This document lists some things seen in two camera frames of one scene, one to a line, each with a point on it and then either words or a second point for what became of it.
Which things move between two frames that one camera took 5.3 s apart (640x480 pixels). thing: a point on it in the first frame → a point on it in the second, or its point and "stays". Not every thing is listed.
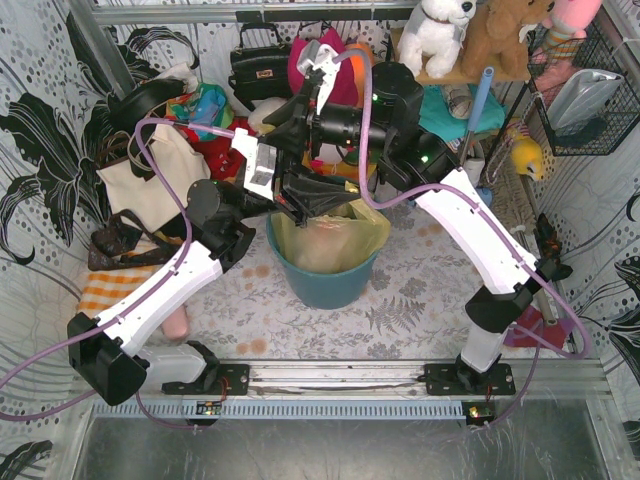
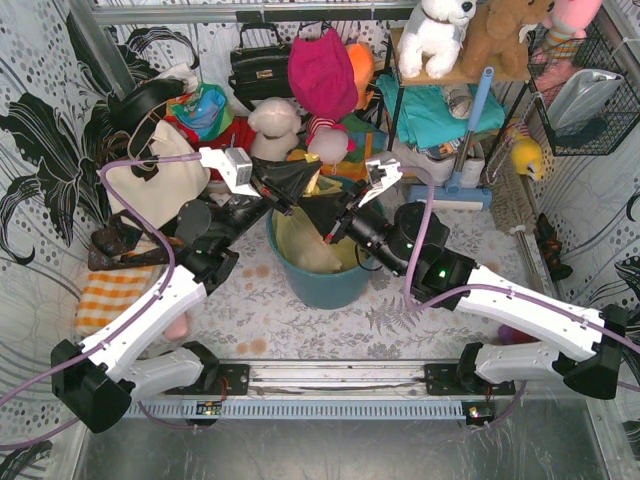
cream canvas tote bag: [184, 164] stays
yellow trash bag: [336, 242] stays
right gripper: [306, 120] → [339, 220]
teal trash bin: [323, 290] stays
